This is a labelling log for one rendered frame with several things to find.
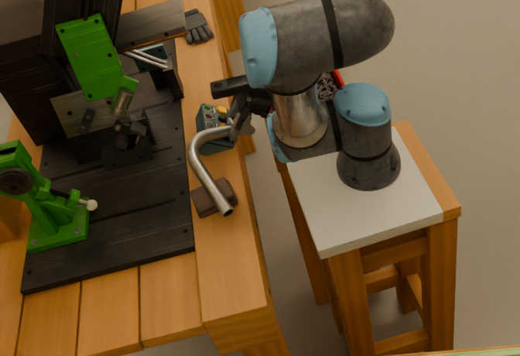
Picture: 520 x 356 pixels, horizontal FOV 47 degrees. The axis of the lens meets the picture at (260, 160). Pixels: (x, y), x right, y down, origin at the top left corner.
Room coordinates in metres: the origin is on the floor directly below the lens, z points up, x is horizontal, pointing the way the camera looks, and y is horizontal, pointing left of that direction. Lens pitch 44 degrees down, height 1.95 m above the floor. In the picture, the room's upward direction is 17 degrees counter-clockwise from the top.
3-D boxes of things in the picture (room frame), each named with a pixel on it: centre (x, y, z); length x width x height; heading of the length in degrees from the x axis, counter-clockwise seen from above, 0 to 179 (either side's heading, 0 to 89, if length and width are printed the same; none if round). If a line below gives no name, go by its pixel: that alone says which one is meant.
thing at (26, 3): (1.55, 0.51, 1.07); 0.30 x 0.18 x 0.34; 177
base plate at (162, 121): (1.44, 0.38, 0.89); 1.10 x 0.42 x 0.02; 177
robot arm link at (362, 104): (0.96, -0.24, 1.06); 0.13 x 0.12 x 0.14; 84
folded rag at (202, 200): (1.00, 0.13, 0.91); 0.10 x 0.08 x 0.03; 97
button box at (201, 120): (1.23, 0.09, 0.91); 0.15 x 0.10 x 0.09; 177
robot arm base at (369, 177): (0.96, -0.24, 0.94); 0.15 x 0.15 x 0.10
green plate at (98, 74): (1.36, 0.32, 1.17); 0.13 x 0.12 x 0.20; 177
